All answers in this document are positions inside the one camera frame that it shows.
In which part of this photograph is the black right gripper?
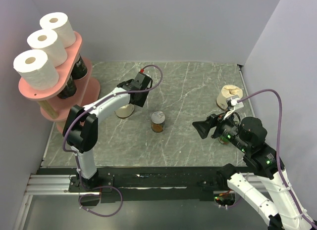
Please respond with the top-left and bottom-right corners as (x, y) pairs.
(192, 108), (250, 153)

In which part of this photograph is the beige roll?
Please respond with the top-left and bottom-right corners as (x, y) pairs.
(115, 104), (134, 119)
(216, 85), (243, 110)

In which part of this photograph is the black roll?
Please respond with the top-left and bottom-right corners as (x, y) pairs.
(57, 76), (77, 99)
(71, 54), (88, 80)

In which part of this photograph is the white toilet roll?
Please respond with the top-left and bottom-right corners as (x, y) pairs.
(13, 49), (59, 91)
(39, 12), (76, 48)
(27, 29), (67, 67)

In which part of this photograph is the white toilet roll front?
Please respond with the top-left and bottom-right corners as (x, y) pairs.
(27, 29), (67, 67)

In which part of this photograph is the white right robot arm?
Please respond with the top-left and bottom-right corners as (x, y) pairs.
(192, 114), (317, 230)

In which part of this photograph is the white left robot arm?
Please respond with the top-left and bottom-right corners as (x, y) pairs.
(62, 69), (153, 191)

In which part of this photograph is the pink three-tier shelf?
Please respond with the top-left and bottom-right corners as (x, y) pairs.
(18, 32), (101, 133)

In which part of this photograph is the green glass bottle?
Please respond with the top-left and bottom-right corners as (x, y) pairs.
(218, 136), (229, 145)

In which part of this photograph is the tin can orange label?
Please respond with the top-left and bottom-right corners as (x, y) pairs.
(151, 111), (165, 133)

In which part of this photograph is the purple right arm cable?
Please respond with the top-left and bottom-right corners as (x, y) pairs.
(239, 89), (317, 226)

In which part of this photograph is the aluminium frame rail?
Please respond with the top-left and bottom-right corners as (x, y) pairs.
(12, 173), (75, 230)

